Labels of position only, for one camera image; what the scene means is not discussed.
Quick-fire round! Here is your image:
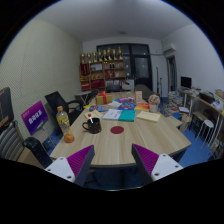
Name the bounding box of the yellow gift box red ribbon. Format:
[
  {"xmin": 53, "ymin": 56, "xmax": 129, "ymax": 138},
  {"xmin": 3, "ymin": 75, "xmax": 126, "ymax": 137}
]
[{"xmin": 95, "ymin": 91, "xmax": 113, "ymax": 105}]

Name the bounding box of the wooden trophy shelf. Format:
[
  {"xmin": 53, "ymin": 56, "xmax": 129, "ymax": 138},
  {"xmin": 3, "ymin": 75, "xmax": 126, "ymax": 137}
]
[{"xmin": 80, "ymin": 47, "xmax": 126, "ymax": 91}]

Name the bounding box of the white air conditioner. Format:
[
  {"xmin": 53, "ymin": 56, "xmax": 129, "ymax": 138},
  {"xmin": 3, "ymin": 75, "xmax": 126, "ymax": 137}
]
[{"xmin": 163, "ymin": 43, "xmax": 176, "ymax": 53}]

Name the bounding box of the black computer monitor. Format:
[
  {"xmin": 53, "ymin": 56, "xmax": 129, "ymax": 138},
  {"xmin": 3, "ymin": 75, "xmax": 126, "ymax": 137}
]
[{"xmin": 181, "ymin": 77, "xmax": 192, "ymax": 88}]

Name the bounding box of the white paper document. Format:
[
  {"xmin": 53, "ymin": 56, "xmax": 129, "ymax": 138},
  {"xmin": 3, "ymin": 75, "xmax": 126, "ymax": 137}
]
[{"xmin": 103, "ymin": 109, "xmax": 122, "ymax": 120}]

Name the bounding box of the potted plant white cup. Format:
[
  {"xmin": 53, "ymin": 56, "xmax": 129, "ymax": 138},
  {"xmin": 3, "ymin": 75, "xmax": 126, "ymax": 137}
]
[{"xmin": 148, "ymin": 94, "xmax": 160, "ymax": 113}]

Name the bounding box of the beige paper with sticker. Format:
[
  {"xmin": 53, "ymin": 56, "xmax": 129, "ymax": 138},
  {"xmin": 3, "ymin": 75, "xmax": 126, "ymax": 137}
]
[{"xmin": 84, "ymin": 110, "xmax": 103, "ymax": 119}]

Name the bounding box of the orange red booklet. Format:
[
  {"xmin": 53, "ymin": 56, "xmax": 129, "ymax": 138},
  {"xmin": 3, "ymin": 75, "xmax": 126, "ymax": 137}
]
[{"xmin": 134, "ymin": 103, "xmax": 149, "ymax": 111}]

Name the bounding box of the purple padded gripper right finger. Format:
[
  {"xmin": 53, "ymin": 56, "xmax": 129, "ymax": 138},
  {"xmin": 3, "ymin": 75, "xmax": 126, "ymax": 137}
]
[{"xmin": 131, "ymin": 144, "xmax": 182, "ymax": 185}]

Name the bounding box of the orange standing card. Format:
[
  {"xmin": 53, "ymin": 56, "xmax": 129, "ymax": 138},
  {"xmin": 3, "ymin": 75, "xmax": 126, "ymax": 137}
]
[{"xmin": 135, "ymin": 91, "xmax": 142, "ymax": 104}]

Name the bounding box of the dark red round coaster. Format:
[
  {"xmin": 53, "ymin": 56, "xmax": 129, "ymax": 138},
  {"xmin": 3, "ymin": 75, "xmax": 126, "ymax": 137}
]
[{"xmin": 110, "ymin": 126, "xmax": 124, "ymax": 134}]

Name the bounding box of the orange drink plastic bottle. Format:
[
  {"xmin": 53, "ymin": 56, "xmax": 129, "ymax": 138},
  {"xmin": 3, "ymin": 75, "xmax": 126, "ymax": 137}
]
[{"xmin": 56, "ymin": 106, "xmax": 74, "ymax": 143}]

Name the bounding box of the teal notebook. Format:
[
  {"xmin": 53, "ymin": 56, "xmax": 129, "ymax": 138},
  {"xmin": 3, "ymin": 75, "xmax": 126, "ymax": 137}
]
[{"xmin": 118, "ymin": 110, "xmax": 135, "ymax": 122}]

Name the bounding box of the striped grey chair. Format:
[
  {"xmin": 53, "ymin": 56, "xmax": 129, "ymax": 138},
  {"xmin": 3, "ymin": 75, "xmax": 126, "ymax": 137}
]
[{"xmin": 0, "ymin": 121, "xmax": 24, "ymax": 161}]

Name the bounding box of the side desk with clutter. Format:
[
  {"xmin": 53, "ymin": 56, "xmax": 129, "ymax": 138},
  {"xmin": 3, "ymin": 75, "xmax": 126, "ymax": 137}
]
[{"xmin": 178, "ymin": 89, "xmax": 224, "ymax": 148}]

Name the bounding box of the white round stool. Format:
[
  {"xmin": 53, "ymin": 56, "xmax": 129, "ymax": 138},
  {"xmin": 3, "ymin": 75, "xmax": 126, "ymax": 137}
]
[{"xmin": 196, "ymin": 119, "xmax": 214, "ymax": 137}]

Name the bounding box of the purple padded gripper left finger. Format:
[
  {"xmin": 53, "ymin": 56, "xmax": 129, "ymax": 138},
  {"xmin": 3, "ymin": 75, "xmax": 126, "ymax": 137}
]
[{"xmin": 46, "ymin": 145, "xmax": 95, "ymax": 186}]

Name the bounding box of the purple sign board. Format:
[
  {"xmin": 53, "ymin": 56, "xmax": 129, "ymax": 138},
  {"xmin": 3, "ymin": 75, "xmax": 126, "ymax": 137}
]
[{"xmin": 21, "ymin": 101, "xmax": 48, "ymax": 135}]

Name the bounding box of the black polka dot mug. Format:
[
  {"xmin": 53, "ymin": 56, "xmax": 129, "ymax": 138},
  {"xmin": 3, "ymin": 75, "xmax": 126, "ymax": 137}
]
[{"xmin": 82, "ymin": 118, "xmax": 102, "ymax": 134}]

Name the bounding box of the black office chair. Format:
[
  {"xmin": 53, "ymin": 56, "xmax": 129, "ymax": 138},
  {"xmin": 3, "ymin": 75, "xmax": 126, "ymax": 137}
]
[{"xmin": 45, "ymin": 91, "xmax": 83, "ymax": 124}]

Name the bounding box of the yellow manila envelope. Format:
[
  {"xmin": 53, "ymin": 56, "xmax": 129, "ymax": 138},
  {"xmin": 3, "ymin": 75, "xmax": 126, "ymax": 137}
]
[{"xmin": 137, "ymin": 111, "xmax": 160, "ymax": 123}]

